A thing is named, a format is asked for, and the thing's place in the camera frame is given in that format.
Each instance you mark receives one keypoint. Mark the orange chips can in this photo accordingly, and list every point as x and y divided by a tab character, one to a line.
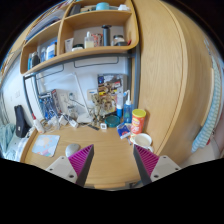
138	118

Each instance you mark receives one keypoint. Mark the small white cube clock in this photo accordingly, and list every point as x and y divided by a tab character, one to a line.
103	126

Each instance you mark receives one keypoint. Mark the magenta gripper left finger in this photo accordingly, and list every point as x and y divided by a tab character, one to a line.
74	168

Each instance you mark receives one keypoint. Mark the wooden wardrobe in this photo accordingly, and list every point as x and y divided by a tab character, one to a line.
175	79

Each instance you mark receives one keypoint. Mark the black bag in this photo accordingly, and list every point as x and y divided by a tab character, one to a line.
21	125

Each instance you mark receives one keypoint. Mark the clear bottle on shelf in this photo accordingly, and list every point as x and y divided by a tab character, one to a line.
88	41

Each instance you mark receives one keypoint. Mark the white ceramic mug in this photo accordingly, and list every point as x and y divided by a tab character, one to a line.
143	140

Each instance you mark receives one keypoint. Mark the white charger adapter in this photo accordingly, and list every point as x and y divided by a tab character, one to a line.
73	123

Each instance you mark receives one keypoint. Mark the white desk lamp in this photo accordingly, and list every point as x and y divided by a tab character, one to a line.
70	96

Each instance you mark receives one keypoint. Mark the colourful poster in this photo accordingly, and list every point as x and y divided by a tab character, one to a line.
109	86

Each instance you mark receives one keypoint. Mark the blue snack packet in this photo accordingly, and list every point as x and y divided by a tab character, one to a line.
124	130

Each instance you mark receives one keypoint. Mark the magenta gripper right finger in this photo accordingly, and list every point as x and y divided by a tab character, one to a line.
152	167

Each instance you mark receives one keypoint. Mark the teal bowl on shelf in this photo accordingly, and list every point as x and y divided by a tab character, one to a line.
102	6

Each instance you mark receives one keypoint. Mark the white tube bottle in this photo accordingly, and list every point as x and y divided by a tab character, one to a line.
119	106

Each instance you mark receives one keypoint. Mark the black cylinder on shelf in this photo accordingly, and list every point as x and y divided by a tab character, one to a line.
106	34

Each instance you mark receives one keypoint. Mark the wooden wall shelf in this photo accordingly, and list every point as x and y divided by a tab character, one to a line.
122	22

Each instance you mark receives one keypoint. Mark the teal striped towel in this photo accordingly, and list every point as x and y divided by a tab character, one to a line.
209	121

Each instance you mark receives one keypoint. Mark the blue spray bottle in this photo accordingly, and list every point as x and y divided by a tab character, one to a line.
127	108

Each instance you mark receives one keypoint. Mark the grey computer mouse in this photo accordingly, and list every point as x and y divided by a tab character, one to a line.
71	149

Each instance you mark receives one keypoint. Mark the teal round tin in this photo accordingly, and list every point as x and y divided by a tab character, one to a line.
112	121

